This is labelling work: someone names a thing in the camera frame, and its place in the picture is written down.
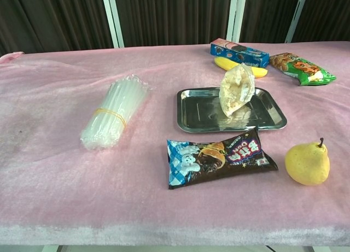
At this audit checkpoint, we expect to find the clear snack bag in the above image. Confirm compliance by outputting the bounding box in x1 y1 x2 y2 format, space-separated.
218 62 256 118

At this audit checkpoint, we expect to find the rectangular stainless steel tray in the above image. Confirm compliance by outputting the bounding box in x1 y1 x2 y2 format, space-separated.
176 87 288 133

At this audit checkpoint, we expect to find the dark chocolate snack packet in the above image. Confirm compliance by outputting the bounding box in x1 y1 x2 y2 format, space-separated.
166 126 279 190

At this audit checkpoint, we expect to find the yellow rubber band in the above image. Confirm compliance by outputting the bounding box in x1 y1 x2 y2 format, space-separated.
94 107 128 128

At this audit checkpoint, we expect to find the bundle of clear straws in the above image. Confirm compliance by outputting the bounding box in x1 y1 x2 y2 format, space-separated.
80 74 153 151

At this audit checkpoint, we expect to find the yellow banana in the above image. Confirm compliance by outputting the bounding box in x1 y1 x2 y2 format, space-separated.
214 56 269 79

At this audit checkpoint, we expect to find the blue sandwich cookie box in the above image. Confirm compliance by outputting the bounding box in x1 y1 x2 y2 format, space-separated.
209 38 270 68

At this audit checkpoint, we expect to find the dark brown curtain panel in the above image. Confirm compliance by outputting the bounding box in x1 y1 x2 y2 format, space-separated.
240 0 301 44
0 0 114 56
114 0 233 47
291 0 350 43

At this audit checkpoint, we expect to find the pink fleece tablecloth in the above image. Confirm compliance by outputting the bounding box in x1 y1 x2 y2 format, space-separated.
0 40 350 247

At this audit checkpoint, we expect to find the green orange snack bag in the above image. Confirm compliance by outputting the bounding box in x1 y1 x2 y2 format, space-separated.
269 52 337 86

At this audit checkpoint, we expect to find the yellow pear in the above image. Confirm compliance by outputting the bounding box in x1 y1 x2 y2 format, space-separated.
284 137 331 186

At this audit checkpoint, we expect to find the white partition frame post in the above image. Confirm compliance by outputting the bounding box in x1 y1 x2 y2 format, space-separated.
226 0 248 44
284 0 310 44
100 0 125 49

